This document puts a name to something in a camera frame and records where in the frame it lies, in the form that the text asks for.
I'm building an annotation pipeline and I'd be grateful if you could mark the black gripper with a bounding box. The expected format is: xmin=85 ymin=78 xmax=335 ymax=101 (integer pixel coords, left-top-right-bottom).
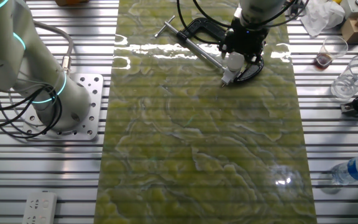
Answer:
xmin=219 ymin=18 xmax=267 ymax=67

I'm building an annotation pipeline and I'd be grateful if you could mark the white round light bulb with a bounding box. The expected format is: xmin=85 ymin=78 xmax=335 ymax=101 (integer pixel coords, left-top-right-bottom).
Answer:
xmin=225 ymin=51 xmax=245 ymax=72

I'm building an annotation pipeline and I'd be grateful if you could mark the black C-clamp with steel screw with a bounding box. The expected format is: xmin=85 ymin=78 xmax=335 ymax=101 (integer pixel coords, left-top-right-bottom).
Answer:
xmin=154 ymin=14 xmax=265 ymax=83

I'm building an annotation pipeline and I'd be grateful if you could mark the plastic cup with dark liquid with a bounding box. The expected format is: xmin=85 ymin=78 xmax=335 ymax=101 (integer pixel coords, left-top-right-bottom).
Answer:
xmin=314 ymin=35 xmax=349 ymax=70

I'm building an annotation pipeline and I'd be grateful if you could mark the green marble pattern mat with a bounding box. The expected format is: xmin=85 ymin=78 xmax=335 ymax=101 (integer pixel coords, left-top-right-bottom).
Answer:
xmin=93 ymin=0 xmax=318 ymax=224

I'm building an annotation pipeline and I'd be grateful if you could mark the crumpled white plastic bag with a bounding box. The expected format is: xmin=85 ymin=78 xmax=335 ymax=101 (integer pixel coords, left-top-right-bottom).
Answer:
xmin=300 ymin=0 xmax=346 ymax=37

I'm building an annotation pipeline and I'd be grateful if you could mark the empty clear plastic cup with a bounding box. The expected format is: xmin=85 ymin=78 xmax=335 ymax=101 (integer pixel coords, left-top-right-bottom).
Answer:
xmin=330 ymin=54 xmax=358 ymax=103

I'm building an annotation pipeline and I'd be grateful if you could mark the small brown cardboard box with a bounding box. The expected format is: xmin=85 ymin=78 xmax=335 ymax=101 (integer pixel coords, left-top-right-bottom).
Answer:
xmin=341 ymin=17 xmax=358 ymax=44

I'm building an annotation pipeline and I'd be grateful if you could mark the clear water bottle blue label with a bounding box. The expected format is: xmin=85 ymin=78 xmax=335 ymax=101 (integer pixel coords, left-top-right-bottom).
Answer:
xmin=330 ymin=153 xmax=358 ymax=186

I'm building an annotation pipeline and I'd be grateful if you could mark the white power strip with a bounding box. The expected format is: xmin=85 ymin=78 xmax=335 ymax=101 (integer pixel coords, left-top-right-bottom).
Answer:
xmin=22 ymin=191 xmax=58 ymax=224

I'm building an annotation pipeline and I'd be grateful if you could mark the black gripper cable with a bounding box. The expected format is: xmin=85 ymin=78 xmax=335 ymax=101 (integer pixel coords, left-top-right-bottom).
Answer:
xmin=175 ymin=0 xmax=222 ymax=45
xmin=192 ymin=0 xmax=233 ymax=28

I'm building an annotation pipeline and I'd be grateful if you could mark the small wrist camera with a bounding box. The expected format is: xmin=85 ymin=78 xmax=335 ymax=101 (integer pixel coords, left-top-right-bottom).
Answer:
xmin=286 ymin=0 xmax=306 ymax=16

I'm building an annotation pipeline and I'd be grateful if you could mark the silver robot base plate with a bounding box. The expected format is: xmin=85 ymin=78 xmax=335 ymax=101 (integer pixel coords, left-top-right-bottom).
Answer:
xmin=22 ymin=73 xmax=104 ymax=141

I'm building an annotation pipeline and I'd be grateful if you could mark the grey cable with metal connector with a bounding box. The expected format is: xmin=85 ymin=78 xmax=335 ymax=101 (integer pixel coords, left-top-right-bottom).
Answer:
xmin=32 ymin=20 xmax=75 ymax=76

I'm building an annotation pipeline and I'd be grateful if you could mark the black base cable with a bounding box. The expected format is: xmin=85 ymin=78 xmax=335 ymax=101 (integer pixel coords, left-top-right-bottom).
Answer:
xmin=0 ymin=83 xmax=63 ymax=139
xmin=0 ymin=86 xmax=48 ymax=128

